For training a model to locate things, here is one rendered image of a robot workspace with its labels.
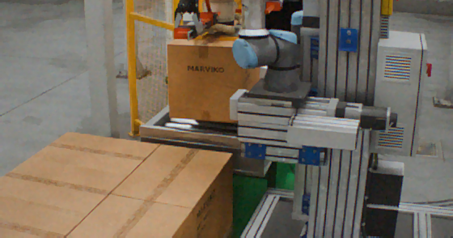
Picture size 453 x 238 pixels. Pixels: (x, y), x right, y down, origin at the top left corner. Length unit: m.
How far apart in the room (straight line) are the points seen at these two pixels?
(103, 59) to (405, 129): 2.28
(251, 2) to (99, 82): 2.09
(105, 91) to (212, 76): 1.28
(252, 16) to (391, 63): 0.60
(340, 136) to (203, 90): 1.02
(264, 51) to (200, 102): 0.90
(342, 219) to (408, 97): 0.67
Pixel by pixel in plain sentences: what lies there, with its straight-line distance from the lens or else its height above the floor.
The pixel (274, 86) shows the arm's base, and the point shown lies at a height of 1.06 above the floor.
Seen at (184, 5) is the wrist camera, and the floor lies 1.34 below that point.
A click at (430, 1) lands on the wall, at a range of 11.39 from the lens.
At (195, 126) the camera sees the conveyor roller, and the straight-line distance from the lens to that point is 3.20.
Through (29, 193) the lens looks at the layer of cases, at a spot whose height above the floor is 0.54.
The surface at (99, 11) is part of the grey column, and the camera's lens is 3.83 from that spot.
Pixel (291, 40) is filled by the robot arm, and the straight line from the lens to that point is 2.16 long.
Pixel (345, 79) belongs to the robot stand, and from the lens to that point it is 2.33.
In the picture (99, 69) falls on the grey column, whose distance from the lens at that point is 3.93.
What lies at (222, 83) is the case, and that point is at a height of 0.88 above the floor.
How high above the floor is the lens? 1.70
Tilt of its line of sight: 20 degrees down
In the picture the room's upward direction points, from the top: straight up
